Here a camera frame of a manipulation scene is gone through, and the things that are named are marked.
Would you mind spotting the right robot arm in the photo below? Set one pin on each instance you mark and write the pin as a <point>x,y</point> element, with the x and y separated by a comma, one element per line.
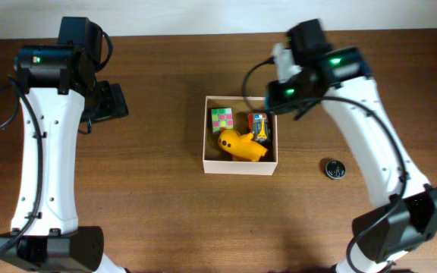
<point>404,216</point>

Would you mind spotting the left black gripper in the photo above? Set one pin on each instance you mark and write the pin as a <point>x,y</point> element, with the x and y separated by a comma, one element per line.
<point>113,101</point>

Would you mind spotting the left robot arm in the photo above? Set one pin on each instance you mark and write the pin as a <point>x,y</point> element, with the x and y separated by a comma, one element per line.
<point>58,91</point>

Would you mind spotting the grey red toy truck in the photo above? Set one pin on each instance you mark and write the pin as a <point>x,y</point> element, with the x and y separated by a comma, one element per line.
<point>258,125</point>

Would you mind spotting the black round disc toy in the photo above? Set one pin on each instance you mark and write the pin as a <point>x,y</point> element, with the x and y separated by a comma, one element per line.
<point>335,170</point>

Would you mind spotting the yellow rubber animal toy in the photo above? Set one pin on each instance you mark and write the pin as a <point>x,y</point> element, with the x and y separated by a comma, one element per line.
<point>241,146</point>

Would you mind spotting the colourful puzzle cube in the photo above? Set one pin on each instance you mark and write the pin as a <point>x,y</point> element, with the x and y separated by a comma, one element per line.
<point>222,119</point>

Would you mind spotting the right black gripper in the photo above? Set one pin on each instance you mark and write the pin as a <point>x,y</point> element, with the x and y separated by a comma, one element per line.
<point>273,98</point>

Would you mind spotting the open pink cardboard box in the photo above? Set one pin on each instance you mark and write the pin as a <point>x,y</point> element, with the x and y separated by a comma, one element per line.
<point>218,161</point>

